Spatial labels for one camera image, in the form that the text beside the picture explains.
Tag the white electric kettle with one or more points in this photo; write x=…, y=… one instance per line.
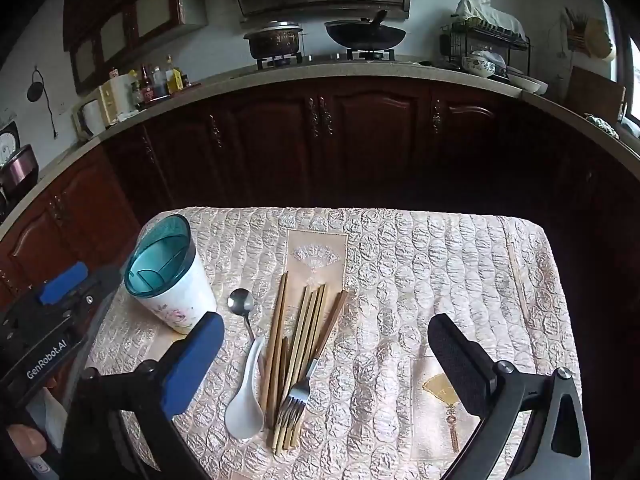
x=90, y=120

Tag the steel fork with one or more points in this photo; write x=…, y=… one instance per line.
x=297, y=398

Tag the purple rice cooker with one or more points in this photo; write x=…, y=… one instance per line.
x=20, y=173

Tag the light bamboo chopstick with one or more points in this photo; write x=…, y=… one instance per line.
x=305, y=339

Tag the yellow oil bottle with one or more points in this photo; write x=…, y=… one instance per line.
x=173, y=76

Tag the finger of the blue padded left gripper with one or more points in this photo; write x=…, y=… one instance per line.
x=54, y=291

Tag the dark wood lower cabinets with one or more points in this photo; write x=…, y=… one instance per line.
x=344, y=142

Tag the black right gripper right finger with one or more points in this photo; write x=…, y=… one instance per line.
x=466, y=364

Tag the steel lidded cooking pot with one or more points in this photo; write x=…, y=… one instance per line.
x=277, y=38

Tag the black wok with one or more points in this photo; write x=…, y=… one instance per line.
x=365, y=34

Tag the black dish rack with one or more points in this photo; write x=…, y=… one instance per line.
x=464, y=36

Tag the dark wood upper cabinet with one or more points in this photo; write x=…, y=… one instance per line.
x=100, y=35

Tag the steel spoon pink handle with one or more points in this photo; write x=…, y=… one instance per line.
x=241, y=302

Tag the gas stove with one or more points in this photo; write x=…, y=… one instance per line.
x=347, y=56

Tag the teal rimmed white utensil holder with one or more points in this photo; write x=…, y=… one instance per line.
x=166, y=275

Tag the white ceramic soup spoon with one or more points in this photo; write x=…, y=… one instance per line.
x=244, y=417

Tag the person's left hand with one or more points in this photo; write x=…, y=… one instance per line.
x=28, y=441

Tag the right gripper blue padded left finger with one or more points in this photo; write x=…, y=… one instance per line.
x=185, y=364

